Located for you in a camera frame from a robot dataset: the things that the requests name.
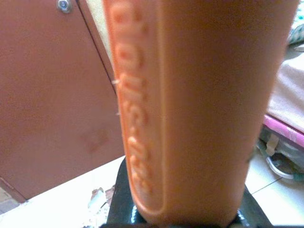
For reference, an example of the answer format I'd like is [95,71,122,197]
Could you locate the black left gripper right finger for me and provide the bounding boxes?
[234,184,274,228]

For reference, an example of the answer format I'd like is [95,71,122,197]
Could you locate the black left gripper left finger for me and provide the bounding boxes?
[106,156,146,226]

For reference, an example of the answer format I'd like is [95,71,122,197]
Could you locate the orange plastic broom handle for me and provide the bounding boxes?
[102,0,300,227]

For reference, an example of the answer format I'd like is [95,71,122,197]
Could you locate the white sandal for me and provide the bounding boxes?
[265,153,297,180]

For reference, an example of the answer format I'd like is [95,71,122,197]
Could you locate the brown wooden door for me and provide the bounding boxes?
[0,0,126,204]

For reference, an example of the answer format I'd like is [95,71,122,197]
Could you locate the teal patterned cloth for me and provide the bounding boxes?
[287,18,304,46]

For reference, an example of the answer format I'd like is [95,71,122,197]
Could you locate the silver door bolt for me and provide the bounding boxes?
[56,0,73,14]

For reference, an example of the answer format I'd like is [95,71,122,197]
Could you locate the pink bed frame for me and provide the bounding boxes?
[263,114,304,151]

